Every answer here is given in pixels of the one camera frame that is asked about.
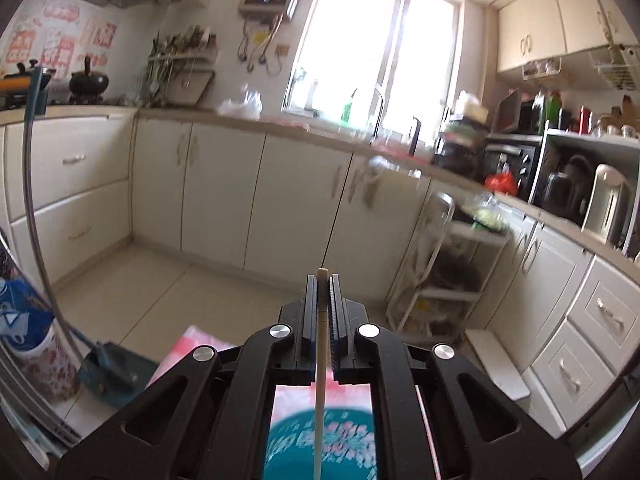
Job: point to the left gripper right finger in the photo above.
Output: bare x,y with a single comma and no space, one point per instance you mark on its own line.
435,414

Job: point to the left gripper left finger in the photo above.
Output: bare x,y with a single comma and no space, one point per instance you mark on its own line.
208,416

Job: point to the bamboo chopstick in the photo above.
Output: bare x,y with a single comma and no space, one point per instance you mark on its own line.
322,358

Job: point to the white rolling kitchen cart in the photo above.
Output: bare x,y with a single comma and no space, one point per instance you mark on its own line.
452,254

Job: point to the chrome kitchen faucet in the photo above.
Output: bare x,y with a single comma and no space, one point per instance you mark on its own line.
377,90

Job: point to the white step stool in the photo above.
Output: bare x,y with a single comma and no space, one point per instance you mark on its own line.
497,364

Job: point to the blue white bag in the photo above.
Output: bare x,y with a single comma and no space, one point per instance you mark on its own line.
30,335

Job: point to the white electric kettle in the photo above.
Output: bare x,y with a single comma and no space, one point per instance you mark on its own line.
608,204

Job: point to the red plastic bag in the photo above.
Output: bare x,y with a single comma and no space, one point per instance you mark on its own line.
503,183

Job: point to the white metal shelf rack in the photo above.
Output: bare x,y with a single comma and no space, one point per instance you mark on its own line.
563,178

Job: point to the white plastic bag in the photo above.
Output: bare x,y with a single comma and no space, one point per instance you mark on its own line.
249,107

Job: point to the black wok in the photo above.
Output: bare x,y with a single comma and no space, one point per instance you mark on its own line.
87,86

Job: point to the blue dustpan with handle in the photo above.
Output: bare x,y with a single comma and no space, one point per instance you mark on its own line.
112,373

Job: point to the wall utensil rack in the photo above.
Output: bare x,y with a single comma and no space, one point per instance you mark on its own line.
180,69

